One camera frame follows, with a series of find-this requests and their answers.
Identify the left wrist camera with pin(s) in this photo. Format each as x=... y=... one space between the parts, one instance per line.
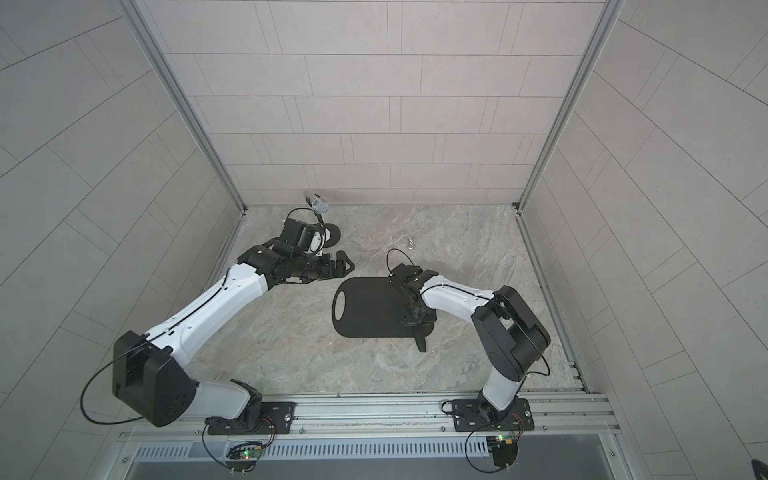
x=302 y=236

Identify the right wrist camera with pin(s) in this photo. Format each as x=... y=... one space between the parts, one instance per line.
x=410 y=276

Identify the right circuit board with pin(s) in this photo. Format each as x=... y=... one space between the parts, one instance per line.
x=503 y=451

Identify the circuit board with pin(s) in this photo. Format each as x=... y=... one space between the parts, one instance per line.
x=503 y=451
x=244 y=456

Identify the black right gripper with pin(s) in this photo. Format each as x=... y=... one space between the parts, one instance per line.
x=404 y=313

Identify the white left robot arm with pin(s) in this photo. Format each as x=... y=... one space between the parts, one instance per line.
x=148 y=371

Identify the left circuit board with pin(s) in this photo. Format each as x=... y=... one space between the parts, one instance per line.
x=244 y=456

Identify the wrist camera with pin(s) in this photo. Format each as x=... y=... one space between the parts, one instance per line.
x=302 y=236
x=410 y=276

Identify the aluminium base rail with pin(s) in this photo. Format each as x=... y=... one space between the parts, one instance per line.
x=384 y=426

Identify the black knife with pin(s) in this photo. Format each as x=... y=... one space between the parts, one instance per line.
x=420 y=338

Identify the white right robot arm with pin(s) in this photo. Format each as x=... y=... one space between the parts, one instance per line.
x=512 y=336

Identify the black cutting board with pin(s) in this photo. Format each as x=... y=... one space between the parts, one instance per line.
x=371 y=307

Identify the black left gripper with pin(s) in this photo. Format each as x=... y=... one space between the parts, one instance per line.
x=325 y=268

